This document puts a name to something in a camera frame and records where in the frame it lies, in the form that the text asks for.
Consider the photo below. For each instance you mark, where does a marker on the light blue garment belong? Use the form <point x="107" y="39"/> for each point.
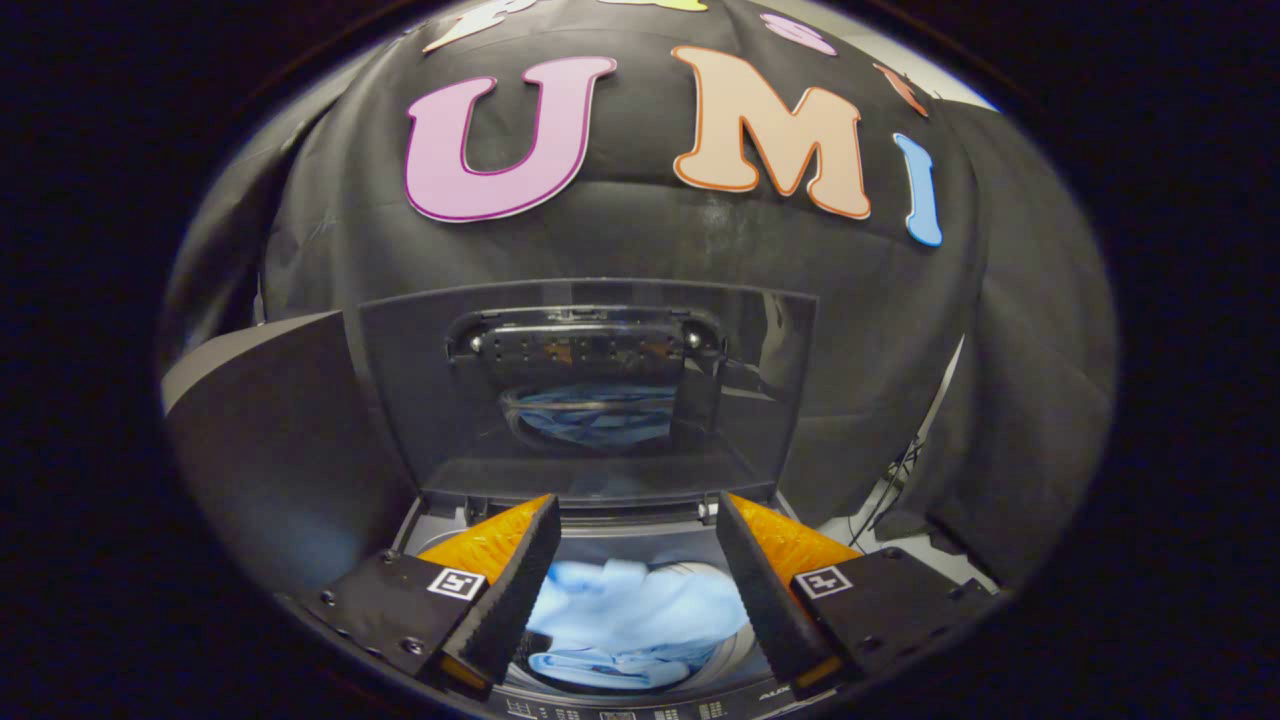
<point x="620" y="610"/>

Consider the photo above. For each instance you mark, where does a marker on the black backdrop cloth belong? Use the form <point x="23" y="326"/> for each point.
<point x="640" y="240"/>

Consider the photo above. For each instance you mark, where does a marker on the white cabinet with dark top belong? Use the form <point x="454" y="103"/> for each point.
<point x="280" y="450"/>

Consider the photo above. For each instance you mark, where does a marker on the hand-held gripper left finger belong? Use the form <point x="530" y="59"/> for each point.
<point x="515" y="590"/>

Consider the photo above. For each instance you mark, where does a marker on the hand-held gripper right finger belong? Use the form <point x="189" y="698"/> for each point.
<point x="765" y="600"/>

